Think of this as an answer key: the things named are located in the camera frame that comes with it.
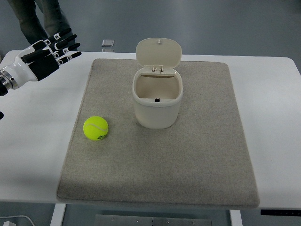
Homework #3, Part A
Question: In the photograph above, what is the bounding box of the beige plastic bin with lid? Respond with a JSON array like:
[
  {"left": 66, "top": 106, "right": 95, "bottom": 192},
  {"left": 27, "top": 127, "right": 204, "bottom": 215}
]
[{"left": 132, "top": 38, "right": 183, "bottom": 129}]

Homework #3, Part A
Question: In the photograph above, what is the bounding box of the white table leg right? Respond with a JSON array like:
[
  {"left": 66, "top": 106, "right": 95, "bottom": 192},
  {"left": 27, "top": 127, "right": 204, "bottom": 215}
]
[{"left": 230, "top": 210, "right": 243, "bottom": 226}]

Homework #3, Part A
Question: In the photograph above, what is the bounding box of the white table leg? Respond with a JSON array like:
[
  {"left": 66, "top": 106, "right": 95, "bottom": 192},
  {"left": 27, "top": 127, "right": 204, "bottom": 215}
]
[
  {"left": 50, "top": 203, "right": 66, "bottom": 226},
  {"left": 230, "top": 210, "right": 243, "bottom": 226}
]

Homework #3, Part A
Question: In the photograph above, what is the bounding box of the yellow tennis ball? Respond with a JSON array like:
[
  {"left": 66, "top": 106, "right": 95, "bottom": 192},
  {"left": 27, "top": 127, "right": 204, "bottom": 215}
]
[{"left": 83, "top": 116, "right": 109, "bottom": 141}]

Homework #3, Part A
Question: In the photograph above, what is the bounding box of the grey metal floor plate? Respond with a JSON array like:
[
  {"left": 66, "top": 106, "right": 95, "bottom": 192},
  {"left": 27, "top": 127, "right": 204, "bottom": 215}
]
[{"left": 94, "top": 215, "right": 212, "bottom": 226}]

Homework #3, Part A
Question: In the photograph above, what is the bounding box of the grey felt mat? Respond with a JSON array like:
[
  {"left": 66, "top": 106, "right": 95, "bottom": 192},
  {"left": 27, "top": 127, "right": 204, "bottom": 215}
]
[{"left": 56, "top": 59, "right": 260, "bottom": 209}]

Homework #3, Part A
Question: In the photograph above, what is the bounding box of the clear floor plate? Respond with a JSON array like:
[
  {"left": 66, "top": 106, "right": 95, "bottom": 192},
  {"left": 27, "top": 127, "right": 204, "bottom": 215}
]
[{"left": 101, "top": 39, "right": 115, "bottom": 47}]

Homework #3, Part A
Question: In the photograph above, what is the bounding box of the black table control panel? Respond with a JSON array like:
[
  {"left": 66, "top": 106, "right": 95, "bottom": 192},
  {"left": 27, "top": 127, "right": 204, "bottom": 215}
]
[{"left": 261, "top": 209, "right": 301, "bottom": 217}]

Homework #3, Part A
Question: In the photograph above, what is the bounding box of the black silver robot left arm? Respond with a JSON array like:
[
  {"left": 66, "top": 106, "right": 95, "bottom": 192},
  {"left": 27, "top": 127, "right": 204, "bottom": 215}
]
[{"left": 0, "top": 75, "right": 10, "bottom": 96}]

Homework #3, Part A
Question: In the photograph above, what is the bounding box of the white cable on floor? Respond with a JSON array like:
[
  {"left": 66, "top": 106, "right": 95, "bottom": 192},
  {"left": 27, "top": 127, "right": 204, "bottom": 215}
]
[{"left": 0, "top": 214, "right": 35, "bottom": 226}]

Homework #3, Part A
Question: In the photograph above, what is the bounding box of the white table leg left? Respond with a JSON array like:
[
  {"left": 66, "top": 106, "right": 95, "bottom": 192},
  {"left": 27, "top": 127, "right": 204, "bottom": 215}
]
[{"left": 50, "top": 203, "right": 66, "bottom": 226}]

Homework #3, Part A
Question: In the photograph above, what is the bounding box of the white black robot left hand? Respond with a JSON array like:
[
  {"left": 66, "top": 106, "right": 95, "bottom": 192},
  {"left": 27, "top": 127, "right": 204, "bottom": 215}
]
[{"left": 0, "top": 28, "right": 81, "bottom": 91}]

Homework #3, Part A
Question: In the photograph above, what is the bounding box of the person in grey trousers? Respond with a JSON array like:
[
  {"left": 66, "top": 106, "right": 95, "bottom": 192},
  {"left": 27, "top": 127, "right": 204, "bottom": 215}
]
[{"left": 8, "top": 0, "right": 71, "bottom": 45}]

